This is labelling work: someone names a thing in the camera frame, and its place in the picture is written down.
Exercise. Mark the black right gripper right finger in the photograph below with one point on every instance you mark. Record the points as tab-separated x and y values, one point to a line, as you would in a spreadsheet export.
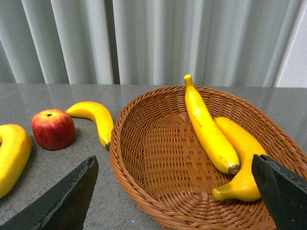
283	192

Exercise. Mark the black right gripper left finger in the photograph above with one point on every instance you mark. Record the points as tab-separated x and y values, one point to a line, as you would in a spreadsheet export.
64	206

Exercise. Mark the red apple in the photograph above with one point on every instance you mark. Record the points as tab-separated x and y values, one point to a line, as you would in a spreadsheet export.
53	129

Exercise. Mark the curved yellow banana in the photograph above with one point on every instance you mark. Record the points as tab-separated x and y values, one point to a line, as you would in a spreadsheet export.
97	113

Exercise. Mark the orange-yellow banana in basket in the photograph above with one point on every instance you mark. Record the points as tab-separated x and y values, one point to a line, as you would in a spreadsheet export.
242	186

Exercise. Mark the bright yellow banana in basket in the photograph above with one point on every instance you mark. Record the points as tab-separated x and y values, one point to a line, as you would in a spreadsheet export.
219	150

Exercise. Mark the yellow banana at left edge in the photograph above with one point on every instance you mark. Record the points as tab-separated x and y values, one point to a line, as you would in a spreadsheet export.
15	148

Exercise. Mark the brown wicker basket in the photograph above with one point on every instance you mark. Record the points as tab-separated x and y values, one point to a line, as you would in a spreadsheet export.
157	159

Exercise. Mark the grey-white pleated curtain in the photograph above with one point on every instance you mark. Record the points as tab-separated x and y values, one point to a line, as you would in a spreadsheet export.
259	43

